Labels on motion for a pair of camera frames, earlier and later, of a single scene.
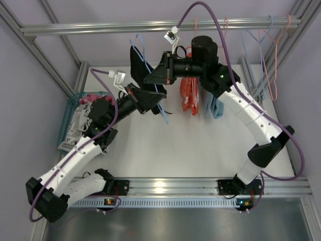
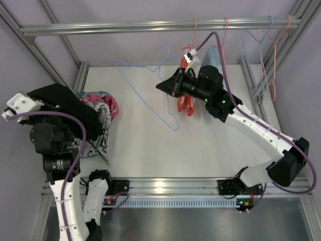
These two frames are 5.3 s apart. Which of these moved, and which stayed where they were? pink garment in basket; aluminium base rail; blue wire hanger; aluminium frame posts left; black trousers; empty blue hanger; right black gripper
Moved: black trousers; right black gripper; blue wire hanger
Stayed: aluminium base rail; aluminium frame posts left; empty blue hanger; pink garment in basket
